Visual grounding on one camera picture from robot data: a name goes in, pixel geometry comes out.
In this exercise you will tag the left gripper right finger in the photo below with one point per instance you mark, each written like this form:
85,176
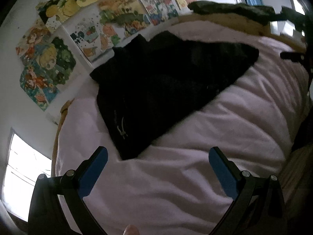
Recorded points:
234,182

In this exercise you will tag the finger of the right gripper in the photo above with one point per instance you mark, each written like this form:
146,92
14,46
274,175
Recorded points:
293,56

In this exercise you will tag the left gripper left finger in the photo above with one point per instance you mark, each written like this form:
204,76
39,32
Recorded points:
81,181

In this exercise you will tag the black jacket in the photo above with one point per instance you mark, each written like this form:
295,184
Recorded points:
149,86

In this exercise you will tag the dark green garment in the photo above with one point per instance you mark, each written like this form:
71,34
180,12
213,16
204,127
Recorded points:
258,13

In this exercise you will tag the bright window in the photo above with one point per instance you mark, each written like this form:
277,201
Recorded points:
24,165

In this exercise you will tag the pink bed duvet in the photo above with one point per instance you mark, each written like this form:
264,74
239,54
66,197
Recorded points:
151,218

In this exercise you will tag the swimming girl drawing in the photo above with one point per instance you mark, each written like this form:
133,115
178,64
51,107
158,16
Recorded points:
39,87

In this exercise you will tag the blond boy green drawing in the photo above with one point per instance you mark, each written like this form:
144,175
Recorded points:
57,61

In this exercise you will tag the anime girl drawing upper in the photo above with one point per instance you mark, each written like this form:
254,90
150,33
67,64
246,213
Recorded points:
33,41

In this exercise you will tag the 2024 city drawing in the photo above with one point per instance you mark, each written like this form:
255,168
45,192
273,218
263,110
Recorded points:
160,11

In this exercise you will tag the cup and oranges drawing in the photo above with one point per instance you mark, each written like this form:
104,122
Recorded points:
91,36

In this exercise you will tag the pineapple black drawing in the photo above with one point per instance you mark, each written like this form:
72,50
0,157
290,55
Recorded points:
54,13

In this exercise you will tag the landscape flowers drawing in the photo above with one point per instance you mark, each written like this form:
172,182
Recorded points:
127,14

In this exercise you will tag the wooden bed frame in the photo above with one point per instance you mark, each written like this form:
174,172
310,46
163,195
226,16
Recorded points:
244,19

